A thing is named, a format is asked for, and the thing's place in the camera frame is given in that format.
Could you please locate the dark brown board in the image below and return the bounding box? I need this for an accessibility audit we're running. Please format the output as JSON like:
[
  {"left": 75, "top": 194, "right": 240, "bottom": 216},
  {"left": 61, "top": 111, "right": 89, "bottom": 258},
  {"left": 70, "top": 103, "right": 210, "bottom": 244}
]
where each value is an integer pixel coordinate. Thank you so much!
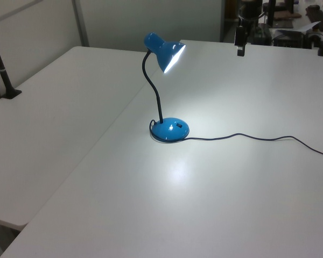
[{"left": 305, "top": 5, "right": 323, "bottom": 24}]

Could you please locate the grey partition frame post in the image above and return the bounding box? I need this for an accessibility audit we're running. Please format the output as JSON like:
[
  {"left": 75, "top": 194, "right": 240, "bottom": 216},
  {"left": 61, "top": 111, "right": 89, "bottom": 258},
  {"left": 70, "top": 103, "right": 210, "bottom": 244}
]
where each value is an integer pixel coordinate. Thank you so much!
[{"left": 71, "top": 0, "right": 90, "bottom": 48}]

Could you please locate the black upright post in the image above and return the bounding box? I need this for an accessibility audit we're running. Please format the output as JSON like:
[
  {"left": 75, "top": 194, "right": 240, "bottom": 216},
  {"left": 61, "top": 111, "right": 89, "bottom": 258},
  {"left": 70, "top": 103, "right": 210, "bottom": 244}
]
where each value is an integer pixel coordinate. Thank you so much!
[{"left": 267, "top": 0, "right": 277, "bottom": 27}]

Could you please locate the black equipment box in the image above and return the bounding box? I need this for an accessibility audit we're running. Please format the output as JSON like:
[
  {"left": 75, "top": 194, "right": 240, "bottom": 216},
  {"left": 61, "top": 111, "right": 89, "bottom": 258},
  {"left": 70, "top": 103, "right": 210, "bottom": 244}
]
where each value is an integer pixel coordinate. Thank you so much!
[{"left": 250, "top": 23, "right": 273, "bottom": 45}]

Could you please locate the black lamp power cable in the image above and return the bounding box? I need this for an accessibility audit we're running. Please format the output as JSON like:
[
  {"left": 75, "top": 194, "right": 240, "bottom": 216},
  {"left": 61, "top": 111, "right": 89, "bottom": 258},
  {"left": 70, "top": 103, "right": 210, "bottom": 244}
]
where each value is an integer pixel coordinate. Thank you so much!
[{"left": 150, "top": 119, "right": 323, "bottom": 160}]

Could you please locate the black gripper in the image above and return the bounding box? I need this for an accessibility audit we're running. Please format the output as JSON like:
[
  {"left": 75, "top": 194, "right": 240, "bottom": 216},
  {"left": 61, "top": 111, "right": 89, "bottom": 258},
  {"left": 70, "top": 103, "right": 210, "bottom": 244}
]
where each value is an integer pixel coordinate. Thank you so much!
[{"left": 235, "top": 25, "right": 248, "bottom": 57}]

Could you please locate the blue gooseneck desk lamp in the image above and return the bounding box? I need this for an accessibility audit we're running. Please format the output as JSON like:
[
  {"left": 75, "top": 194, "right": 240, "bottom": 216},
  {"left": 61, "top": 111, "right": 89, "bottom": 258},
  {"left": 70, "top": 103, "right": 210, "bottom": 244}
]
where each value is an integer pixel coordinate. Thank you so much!
[{"left": 143, "top": 32, "right": 191, "bottom": 144}]

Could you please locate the white paper sheet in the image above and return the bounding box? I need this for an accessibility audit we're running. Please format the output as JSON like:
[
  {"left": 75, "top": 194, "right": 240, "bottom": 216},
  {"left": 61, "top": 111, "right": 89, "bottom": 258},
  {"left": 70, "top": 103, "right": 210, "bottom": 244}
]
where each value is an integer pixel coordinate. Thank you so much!
[{"left": 277, "top": 21, "right": 321, "bottom": 35}]

